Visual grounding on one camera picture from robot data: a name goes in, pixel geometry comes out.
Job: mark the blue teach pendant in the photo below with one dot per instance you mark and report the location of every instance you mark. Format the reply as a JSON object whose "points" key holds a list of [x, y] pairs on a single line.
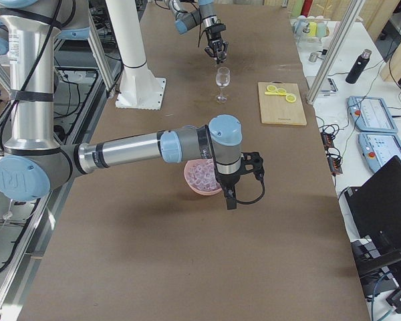
{"points": [[371, 114], [378, 148]]}

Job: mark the pink bowl of ice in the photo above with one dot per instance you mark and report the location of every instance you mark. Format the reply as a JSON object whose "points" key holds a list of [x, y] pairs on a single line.
{"points": [[200, 177]]}

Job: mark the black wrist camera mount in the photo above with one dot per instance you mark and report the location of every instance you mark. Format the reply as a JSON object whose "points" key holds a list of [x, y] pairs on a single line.
{"points": [[252, 163]]}

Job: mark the white camera pole base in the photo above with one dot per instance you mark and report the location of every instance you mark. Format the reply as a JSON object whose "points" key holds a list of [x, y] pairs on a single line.
{"points": [[139, 88]]}

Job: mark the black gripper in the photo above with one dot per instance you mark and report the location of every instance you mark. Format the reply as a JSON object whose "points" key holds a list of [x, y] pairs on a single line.
{"points": [[228, 181], [216, 35]]}

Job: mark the black laptop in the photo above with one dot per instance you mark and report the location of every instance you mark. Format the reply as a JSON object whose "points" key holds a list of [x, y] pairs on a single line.
{"points": [[375, 206]]}

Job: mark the black water bottle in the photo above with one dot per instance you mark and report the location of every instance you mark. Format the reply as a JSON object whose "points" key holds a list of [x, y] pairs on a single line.
{"points": [[358, 66]]}

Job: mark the bamboo cutting board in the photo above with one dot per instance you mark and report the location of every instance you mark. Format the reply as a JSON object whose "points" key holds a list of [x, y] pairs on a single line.
{"points": [[276, 110]]}

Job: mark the aluminium frame post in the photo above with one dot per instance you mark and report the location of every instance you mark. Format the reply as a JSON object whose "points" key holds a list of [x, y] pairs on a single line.
{"points": [[337, 42]]}

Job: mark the lemon slice near handle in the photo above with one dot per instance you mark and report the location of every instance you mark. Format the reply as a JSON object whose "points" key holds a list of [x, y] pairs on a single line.
{"points": [[271, 88]]}

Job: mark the upper blue teach pendant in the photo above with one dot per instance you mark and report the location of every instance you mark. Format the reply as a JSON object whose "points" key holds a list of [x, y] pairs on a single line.
{"points": [[371, 114]]}

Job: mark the steel jigger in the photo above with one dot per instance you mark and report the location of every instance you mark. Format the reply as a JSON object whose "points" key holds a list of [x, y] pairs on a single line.
{"points": [[221, 57]]}

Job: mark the yellow plastic knife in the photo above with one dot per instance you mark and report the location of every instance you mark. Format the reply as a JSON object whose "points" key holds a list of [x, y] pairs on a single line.
{"points": [[275, 94]]}

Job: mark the lower blue teach pendant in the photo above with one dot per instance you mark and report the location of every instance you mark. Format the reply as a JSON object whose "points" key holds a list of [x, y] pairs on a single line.
{"points": [[378, 148]]}

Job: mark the yellow cup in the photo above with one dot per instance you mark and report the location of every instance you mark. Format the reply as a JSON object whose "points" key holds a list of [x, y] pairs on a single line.
{"points": [[311, 29]]}

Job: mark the far lemon slice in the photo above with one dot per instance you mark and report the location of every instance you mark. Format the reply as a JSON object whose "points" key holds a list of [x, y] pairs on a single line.
{"points": [[290, 98]]}

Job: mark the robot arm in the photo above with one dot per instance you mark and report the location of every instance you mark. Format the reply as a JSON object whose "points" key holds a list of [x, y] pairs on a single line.
{"points": [[205, 15], [35, 164]]}

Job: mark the clear wine glass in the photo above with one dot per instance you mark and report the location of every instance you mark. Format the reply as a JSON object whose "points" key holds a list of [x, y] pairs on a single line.
{"points": [[222, 80]]}

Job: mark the mint green cup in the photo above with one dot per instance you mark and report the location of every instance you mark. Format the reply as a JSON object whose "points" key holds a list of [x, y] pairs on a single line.
{"points": [[321, 29]]}

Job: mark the middle lemon slice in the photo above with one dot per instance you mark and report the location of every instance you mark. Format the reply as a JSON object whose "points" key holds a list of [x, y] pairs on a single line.
{"points": [[281, 91]]}

